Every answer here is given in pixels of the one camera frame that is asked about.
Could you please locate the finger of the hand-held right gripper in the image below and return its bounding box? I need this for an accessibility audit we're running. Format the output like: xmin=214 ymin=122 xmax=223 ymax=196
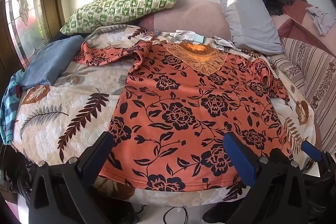
xmin=301 ymin=140 xmax=336 ymax=182

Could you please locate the blue folded cloth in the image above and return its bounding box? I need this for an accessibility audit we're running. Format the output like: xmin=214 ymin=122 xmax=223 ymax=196
xmin=20 ymin=35 xmax=86 ymax=91

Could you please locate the black cable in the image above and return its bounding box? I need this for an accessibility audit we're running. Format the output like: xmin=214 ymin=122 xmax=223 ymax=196
xmin=162 ymin=206 xmax=188 ymax=224

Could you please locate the orange black floral shirt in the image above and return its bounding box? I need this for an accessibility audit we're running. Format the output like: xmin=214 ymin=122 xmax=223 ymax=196
xmin=73 ymin=40 xmax=293 ymax=191

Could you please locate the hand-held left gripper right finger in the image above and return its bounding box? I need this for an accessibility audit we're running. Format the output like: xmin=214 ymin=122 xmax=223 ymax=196
xmin=223 ymin=132 xmax=311 ymax=224

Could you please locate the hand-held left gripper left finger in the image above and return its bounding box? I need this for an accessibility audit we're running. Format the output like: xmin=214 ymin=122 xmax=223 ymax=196
xmin=28 ymin=131 xmax=116 ymax=224

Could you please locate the pink bed sheet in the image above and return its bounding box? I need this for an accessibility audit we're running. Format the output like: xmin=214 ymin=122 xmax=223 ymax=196
xmin=138 ymin=0 xmax=233 ymax=41

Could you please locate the white grey crumpled cloth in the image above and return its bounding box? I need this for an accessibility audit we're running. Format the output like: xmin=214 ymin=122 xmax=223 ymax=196
xmin=306 ymin=6 xmax=336 ymax=36

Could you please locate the green white patterned pillow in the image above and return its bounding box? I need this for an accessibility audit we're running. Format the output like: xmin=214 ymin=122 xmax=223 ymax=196
xmin=60 ymin=0 xmax=182 ymax=36

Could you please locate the grey pillow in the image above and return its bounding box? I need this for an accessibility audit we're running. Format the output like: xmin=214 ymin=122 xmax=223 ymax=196
xmin=208 ymin=0 xmax=285 ymax=55

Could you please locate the pink brown quilt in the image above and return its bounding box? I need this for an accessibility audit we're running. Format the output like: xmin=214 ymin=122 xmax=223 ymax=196
xmin=270 ymin=0 xmax=336 ymax=56

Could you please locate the white glove with mint cuff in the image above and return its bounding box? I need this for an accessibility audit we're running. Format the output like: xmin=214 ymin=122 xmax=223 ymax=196
xmin=169 ymin=30 xmax=205 ymax=43

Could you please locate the cream leaf-print blanket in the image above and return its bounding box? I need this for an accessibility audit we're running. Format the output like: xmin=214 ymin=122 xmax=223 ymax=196
xmin=12 ymin=25 xmax=317 ymax=207

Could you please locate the teal striped cloth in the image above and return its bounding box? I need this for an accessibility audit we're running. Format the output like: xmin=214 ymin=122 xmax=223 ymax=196
xmin=0 ymin=69 xmax=25 ymax=145

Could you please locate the striped floral bed cover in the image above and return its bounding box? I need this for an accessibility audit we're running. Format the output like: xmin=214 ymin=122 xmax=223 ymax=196
xmin=270 ymin=35 xmax=336 ymax=156

